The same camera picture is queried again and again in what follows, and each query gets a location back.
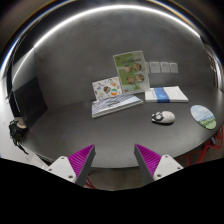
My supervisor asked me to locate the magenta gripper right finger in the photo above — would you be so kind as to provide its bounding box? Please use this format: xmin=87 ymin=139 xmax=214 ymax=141
xmin=133 ymin=143 xmax=185 ymax=185

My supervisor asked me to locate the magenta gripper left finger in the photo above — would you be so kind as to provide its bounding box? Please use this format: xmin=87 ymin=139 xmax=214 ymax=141
xmin=46 ymin=143 xmax=97 ymax=187

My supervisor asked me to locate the white computer mouse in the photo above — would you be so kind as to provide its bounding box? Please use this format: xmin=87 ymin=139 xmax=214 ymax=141
xmin=152 ymin=111 xmax=175 ymax=124

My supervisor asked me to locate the round landscape mouse pad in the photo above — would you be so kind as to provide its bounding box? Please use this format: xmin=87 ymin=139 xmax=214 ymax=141
xmin=190 ymin=105 xmax=217 ymax=130

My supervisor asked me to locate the white book blue band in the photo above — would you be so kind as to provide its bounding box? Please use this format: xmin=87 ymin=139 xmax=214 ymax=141
xmin=145 ymin=86 xmax=188 ymax=103

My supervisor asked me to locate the white sticker card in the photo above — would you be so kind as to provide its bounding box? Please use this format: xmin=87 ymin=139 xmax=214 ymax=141
xmin=92 ymin=77 xmax=122 ymax=100

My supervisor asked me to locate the black monitor panel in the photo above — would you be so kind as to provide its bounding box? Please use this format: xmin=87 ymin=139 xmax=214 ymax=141
xmin=12 ymin=78 xmax=48 ymax=128

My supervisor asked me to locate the green standing poster card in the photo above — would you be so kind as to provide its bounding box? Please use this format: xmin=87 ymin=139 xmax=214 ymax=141
xmin=113 ymin=50 xmax=150 ymax=93

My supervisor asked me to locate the red chair frame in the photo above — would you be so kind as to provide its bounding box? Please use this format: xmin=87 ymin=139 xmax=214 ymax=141
xmin=176 ymin=127 xmax=224 ymax=166

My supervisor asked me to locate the middle white wall paper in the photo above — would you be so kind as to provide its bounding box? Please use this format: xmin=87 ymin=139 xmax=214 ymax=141
xmin=160 ymin=62 xmax=170 ymax=73

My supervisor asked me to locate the white wall paper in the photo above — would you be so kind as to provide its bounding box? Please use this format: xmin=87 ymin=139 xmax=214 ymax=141
xmin=170 ymin=63 xmax=178 ymax=73
xmin=149 ymin=62 xmax=160 ymax=73
xmin=160 ymin=62 xmax=170 ymax=73

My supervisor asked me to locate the left white wall paper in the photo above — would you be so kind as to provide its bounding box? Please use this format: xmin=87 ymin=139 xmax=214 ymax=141
xmin=149 ymin=62 xmax=160 ymax=73

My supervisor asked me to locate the right white wall paper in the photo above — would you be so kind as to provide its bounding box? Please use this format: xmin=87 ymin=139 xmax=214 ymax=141
xmin=170 ymin=63 xmax=178 ymax=73

